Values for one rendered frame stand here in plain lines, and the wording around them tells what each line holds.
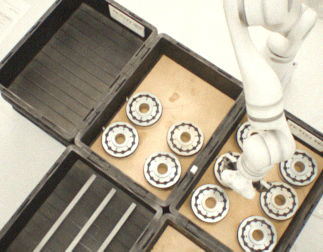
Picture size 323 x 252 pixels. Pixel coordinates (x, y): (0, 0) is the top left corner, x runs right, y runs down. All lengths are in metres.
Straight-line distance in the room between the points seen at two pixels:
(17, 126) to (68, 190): 0.32
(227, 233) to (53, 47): 0.74
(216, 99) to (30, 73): 0.55
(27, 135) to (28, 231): 0.33
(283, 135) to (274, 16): 0.26
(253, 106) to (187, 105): 0.47
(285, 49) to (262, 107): 0.41
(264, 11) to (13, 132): 0.95
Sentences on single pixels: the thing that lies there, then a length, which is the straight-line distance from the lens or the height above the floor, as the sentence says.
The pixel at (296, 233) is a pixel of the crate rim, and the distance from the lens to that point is 1.19.
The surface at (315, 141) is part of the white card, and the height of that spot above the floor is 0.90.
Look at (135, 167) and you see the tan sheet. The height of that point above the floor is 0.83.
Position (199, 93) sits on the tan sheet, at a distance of 1.34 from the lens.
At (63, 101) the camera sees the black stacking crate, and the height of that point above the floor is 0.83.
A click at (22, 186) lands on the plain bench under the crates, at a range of 1.45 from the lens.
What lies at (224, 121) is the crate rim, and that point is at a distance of 1.21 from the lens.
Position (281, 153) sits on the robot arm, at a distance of 0.94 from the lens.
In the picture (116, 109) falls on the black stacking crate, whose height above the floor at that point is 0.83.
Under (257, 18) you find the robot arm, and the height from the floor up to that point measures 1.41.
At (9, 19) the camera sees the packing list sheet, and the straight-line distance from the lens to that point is 1.67.
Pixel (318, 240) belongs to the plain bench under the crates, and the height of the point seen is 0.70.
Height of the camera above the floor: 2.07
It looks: 72 degrees down
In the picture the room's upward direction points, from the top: 2 degrees clockwise
